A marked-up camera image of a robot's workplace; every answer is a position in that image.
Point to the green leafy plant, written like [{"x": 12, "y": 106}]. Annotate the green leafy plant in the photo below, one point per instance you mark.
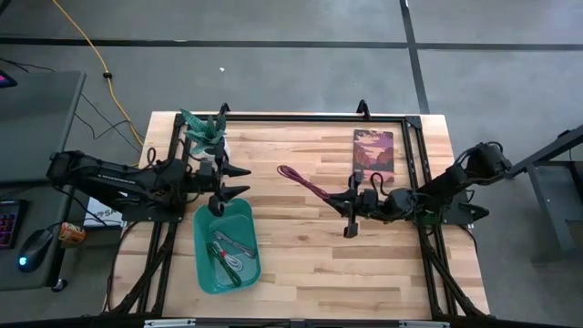
[{"x": 205, "y": 132}]

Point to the black aluminium frame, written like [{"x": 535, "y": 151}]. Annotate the black aluminium frame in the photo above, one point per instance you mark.
[{"x": 319, "y": 118}]

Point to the teal plastic bin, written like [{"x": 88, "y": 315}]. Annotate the teal plastic bin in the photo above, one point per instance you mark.
[{"x": 241, "y": 218}]

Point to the notebook with sunset cover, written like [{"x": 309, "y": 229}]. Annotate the notebook with sunset cover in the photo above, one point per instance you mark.
[{"x": 373, "y": 150}]

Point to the black computer mouse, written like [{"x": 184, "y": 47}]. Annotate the black computer mouse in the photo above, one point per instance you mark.
[{"x": 34, "y": 250}]

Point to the silver metal bracket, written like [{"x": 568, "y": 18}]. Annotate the silver metal bracket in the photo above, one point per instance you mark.
[
  {"x": 168, "y": 323},
  {"x": 423, "y": 324}
]

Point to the black device with red light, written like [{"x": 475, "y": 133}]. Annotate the black device with red light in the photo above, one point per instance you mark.
[{"x": 5, "y": 79}]

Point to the black backlit keyboard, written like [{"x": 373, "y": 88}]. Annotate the black backlit keyboard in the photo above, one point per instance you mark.
[{"x": 7, "y": 223}]

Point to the small orange box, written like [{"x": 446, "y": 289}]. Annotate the small orange box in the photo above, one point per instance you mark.
[{"x": 72, "y": 232}]

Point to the black metal stand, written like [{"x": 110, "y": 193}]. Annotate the black metal stand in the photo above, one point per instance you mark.
[{"x": 546, "y": 152}]

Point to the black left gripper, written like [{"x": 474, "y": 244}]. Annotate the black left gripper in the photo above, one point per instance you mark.
[{"x": 217, "y": 182}]

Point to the white round plant pot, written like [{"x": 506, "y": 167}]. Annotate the white round plant pot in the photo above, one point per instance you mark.
[{"x": 209, "y": 155}]

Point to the grey desk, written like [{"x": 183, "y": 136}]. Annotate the grey desk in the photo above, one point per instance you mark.
[{"x": 32, "y": 127}]

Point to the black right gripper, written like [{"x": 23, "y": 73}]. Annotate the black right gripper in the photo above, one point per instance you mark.
[{"x": 371, "y": 202}]

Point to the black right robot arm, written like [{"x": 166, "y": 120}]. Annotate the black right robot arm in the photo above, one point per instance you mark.
[{"x": 446, "y": 187}]

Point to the white printed paper sheet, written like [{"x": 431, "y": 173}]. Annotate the white printed paper sheet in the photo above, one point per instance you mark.
[{"x": 102, "y": 214}]

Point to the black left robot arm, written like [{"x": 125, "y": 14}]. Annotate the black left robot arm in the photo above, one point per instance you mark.
[{"x": 114, "y": 180}]

